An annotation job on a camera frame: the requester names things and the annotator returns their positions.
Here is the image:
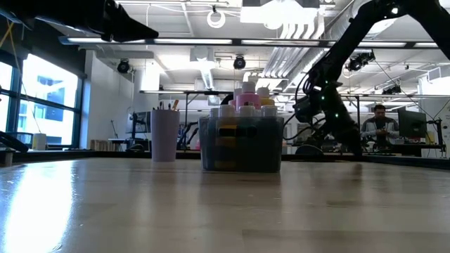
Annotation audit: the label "small green paint bottle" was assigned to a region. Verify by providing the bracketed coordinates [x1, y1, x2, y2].
[261, 104, 278, 118]

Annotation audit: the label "white cable loop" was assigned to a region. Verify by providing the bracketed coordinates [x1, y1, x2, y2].
[206, 10, 226, 30]

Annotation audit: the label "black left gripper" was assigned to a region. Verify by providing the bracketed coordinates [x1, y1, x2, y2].
[0, 0, 160, 44]

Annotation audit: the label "black desktop monitor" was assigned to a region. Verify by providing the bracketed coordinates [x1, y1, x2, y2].
[397, 108, 428, 139]

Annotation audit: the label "white canister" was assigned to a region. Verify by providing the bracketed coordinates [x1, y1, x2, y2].
[32, 133, 47, 151]

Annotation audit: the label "black equipment stand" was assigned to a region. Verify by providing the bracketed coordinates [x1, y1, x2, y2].
[413, 111, 448, 158]

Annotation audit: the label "black background monitor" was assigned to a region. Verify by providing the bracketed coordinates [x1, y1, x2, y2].
[125, 111, 153, 134]

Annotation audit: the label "lilac plastic cup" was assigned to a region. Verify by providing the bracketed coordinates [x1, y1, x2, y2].
[150, 109, 181, 163]

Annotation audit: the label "small teal paint bottle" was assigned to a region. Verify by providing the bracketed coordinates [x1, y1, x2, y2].
[238, 104, 257, 118]

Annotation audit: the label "black ceiling camera cluster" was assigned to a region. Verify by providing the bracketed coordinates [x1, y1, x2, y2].
[346, 51, 376, 73]

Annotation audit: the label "person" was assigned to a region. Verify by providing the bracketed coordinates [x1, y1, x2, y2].
[360, 103, 401, 148]

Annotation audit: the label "cluttered background workbench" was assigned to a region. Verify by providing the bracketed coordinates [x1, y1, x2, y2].
[361, 133, 447, 157]

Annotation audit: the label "thin yellow hanging cable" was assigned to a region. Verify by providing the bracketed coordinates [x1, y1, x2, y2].
[0, 20, 26, 71]

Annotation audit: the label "translucent grey plastic bin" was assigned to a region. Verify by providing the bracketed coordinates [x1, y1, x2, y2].
[198, 115, 285, 174]

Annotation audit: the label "light wooden blocks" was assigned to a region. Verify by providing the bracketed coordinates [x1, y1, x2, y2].
[89, 139, 110, 152]

